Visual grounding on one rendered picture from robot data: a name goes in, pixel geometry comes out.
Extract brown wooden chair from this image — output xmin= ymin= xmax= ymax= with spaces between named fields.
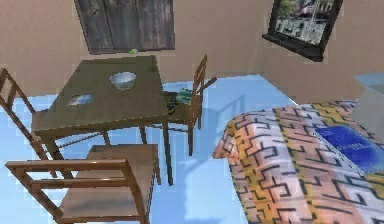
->
xmin=162 ymin=54 xmax=218 ymax=157
xmin=0 ymin=67 xmax=111 ymax=179
xmin=4 ymin=143 xmax=162 ymax=224

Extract teal cloth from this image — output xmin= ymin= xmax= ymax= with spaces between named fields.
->
xmin=175 ymin=87 xmax=194 ymax=105

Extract small black yellow object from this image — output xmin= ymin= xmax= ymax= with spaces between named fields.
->
xmin=166 ymin=97 xmax=178 ymax=116

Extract white bowl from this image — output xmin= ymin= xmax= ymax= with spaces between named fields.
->
xmin=109 ymin=71 xmax=137 ymax=91

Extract brown wooden table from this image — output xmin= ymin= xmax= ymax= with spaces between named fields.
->
xmin=30 ymin=54 xmax=175 ymax=187

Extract grey wooden window shutter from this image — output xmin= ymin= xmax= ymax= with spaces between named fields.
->
xmin=73 ymin=0 xmax=176 ymax=56

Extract colourful flat disc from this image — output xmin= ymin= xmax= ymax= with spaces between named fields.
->
xmin=67 ymin=93 xmax=96 ymax=107

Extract bed with patterned cover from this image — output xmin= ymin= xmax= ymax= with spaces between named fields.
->
xmin=212 ymin=99 xmax=384 ymax=224

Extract dark framed window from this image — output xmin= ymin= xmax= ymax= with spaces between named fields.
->
xmin=261 ymin=0 xmax=344 ymax=63

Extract blue book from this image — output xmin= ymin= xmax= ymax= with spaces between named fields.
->
xmin=314 ymin=124 xmax=384 ymax=174

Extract pale grey pillow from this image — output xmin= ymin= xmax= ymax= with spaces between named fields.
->
xmin=351 ymin=73 xmax=384 ymax=137

